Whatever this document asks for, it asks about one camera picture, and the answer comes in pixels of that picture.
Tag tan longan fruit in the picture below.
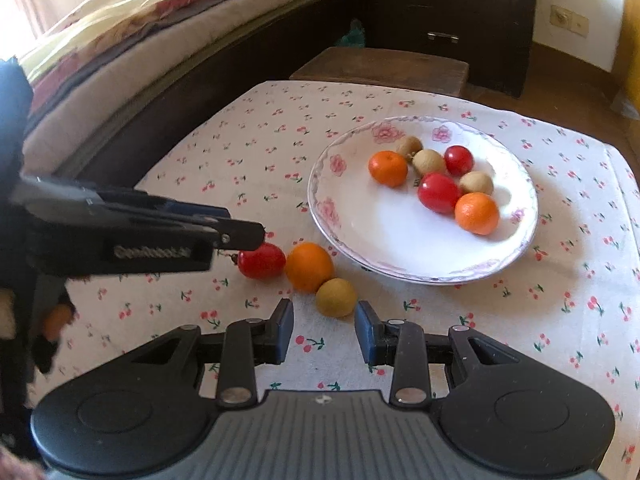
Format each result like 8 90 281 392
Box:
459 171 495 195
411 148 446 177
314 278 358 318
396 136 423 162

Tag floral red yellow quilt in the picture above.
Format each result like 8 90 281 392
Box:
19 0 346 111

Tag white floral ceramic plate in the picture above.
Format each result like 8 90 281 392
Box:
307 116 538 285

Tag wall power outlet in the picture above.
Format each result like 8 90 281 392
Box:
549 6 589 37

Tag wooden wardrobe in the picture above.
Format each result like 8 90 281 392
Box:
612 0 640 110

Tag cherry print tablecloth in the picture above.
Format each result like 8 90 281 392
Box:
29 79 640 476

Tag red cherry tomato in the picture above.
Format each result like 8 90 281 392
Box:
444 145 475 177
418 174 461 214
232 243 286 280

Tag dark wooden nightstand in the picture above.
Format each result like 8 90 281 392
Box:
355 0 536 96

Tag dark wooden stool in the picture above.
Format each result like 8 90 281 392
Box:
290 47 469 96

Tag orange mandarin with stem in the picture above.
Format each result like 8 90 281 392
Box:
454 192 500 236

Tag bed with beige mattress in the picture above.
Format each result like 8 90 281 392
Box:
22 0 350 186

